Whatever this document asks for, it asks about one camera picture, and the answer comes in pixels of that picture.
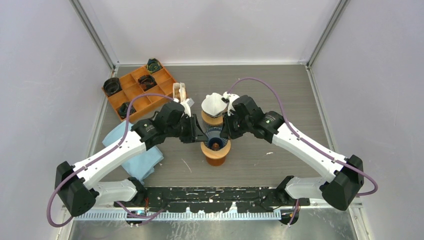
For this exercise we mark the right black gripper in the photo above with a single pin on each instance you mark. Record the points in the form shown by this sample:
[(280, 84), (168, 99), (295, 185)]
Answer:
[(227, 132)]

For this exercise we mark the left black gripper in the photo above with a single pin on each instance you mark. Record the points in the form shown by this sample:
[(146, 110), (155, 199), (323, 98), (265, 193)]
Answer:
[(194, 125)]

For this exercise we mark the clear glass mug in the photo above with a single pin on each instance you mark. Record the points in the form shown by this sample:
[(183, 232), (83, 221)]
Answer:
[(210, 127)]

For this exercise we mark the blue glass dripper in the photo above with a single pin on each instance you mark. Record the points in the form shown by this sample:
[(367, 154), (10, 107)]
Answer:
[(214, 140)]

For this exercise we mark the white paper coffee filter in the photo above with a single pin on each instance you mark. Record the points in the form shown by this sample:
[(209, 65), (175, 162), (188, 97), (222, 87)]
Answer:
[(213, 105)]

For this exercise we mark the orange coffee filter box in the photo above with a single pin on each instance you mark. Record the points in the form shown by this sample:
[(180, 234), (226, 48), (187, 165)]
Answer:
[(180, 91)]

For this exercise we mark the amber glass carafe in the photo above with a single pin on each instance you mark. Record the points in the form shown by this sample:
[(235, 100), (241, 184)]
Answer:
[(215, 162)]

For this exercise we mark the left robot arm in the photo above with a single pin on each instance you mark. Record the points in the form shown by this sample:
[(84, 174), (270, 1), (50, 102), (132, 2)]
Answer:
[(78, 185)]

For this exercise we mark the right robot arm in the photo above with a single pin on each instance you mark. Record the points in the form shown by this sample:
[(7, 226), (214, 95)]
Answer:
[(340, 177)]

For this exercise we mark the light blue cloth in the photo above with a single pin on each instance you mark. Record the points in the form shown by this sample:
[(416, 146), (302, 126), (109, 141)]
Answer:
[(140, 166)]

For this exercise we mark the orange wooden compartment tray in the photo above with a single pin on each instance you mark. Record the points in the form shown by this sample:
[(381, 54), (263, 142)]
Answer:
[(131, 89)]

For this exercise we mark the dark patterned cup in tray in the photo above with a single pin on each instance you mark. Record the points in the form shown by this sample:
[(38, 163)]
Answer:
[(153, 65)]

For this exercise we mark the small black cup in tray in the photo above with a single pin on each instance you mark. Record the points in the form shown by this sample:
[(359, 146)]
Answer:
[(123, 110)]

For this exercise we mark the black cup beside tray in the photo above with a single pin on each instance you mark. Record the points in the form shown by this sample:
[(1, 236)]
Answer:
[(112, 86)]

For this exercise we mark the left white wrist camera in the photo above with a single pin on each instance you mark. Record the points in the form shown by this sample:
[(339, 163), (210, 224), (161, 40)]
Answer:
[(187, 103)]

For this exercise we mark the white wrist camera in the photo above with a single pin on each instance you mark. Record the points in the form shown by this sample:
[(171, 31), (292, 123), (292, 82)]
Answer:
[(229, 98), (187, 103)]

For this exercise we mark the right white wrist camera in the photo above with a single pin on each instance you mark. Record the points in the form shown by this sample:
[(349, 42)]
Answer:
[(229, 98)]

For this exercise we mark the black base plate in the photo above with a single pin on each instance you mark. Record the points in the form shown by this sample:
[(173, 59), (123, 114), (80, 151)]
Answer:
[(213, 204)]

